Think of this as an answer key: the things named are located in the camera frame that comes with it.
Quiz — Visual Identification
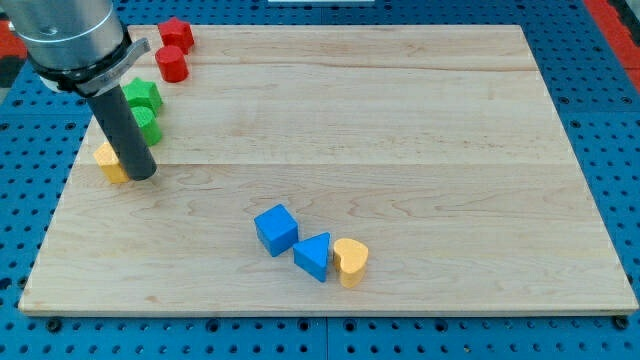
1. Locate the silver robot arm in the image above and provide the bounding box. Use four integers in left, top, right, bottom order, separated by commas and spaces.
1, 0, 150, 98

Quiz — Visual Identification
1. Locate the light wooden board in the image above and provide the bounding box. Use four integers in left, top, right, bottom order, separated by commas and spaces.
19, 25, 638, 317

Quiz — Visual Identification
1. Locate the red star block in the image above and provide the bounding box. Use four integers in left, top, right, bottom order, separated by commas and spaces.
157, 17, 195, 55

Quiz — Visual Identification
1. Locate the green star block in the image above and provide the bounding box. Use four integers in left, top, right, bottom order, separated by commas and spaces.
123, 77, 163, 115

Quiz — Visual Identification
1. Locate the red cylinder block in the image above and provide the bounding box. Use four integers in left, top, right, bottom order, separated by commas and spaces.
154, 45, 189, 83

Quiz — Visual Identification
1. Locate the blue triangle block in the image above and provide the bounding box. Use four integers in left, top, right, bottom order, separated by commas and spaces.
293, 232, 331, 283

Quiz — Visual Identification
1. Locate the blue cube block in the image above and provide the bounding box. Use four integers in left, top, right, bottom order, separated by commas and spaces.
254, 204, 299, 257

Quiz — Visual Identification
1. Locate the yellow hexagon block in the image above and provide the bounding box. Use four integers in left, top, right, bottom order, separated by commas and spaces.
93, 142, 130, 184

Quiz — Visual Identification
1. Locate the yellow heart block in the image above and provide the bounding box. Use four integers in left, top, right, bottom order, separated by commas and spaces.
333, 238, 369, 288

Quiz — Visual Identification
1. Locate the green cylinder block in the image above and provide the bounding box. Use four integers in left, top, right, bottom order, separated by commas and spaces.
131, 106, 162, 146

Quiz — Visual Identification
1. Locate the dark grey cylindrical pointer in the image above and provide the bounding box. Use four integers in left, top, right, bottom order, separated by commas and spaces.
87, 86, 157, 181

